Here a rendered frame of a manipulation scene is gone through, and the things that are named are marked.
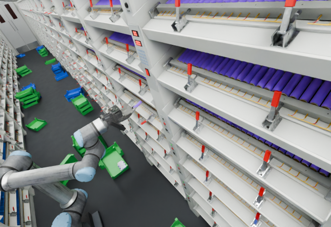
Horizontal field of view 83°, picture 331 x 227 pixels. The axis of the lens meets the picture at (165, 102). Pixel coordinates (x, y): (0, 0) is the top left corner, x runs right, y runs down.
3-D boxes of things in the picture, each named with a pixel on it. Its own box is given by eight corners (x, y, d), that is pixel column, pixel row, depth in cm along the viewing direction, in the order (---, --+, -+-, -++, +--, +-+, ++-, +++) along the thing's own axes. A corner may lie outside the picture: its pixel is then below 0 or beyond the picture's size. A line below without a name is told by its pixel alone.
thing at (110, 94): (126, 113, 170) (116, 105, 160) (102, 92, 213) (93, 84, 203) (141, 97, 173) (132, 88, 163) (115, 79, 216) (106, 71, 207)
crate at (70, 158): (60, 185, 211) (65, 187, 208) (49, 176, 199) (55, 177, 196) (77, 163, 233) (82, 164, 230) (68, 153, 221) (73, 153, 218)
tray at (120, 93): (168, 138, 108) (160, 130, 102) (123, 100, 151) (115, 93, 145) (190, 111, 111) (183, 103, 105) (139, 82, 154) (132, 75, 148)
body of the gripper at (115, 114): (121, 109, 107) (102, 120, 102) (126, 119, 112) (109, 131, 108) (115, 104, 112) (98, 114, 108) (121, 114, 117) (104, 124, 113)
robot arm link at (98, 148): (88, 165, 110) (78, 151, 102) (95, 149, 119) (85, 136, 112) (103, 163, 108) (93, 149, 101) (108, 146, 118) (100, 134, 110)
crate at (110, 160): (129, 167, 209) (127, 165, 203) (113, 179, 201) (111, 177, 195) (115, 148, 224) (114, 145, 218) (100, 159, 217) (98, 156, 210)
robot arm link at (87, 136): (79, 143, 108) (69, 131, 103) (98, 130, 113) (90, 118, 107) (82, 151, 102) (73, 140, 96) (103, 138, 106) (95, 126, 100)
